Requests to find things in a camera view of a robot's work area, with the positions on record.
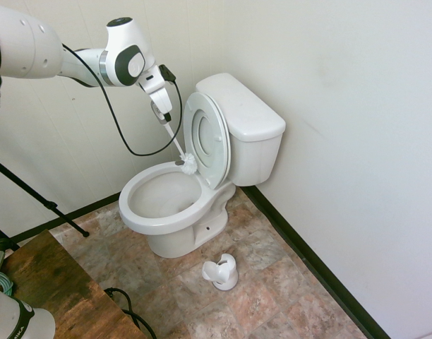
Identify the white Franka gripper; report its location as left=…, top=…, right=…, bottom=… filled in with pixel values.
left=137, top=65, right=174, bottom=125

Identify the white toilet brush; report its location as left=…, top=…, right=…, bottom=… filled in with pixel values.
left=160, top=118, right=198, bottom=177

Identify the white raised toilet lid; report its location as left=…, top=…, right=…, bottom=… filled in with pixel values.
left=182, top=92, right=233, bottom=190

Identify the white toilet tank lid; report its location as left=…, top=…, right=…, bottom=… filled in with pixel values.
left=195, top=73, right=287, bottom=143

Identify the white toilet tank body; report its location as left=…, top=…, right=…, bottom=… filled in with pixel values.
left=227, top=131, right=284, bottom=188

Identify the white toilet bowl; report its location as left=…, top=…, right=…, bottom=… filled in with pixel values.
left=126, top=167, right=237, bottom=259

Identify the white toilet brush holder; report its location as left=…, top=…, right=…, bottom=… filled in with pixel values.
left=201, top=252, right=239, bottom=292

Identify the black baseboard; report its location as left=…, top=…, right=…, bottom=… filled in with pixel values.
left=9, top=191, right=124, bottom=245
left=241, top=184, right=394, bottom=339

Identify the brown wooden table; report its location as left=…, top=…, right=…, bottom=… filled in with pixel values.
left=0, top=228, right=147, bottom=339

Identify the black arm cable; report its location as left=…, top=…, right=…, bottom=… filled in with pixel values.
left=0, top=20, right=184, bottom=157

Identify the black camera tripod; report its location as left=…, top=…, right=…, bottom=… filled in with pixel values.
left=0, top=155, right=91, bottom=253

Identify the black floor cable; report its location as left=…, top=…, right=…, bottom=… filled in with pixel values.
left=104, top=287, right=158, bottom=339

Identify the green coiled cable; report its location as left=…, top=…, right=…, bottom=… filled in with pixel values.
left=0, top=269, right=15, bottom=298

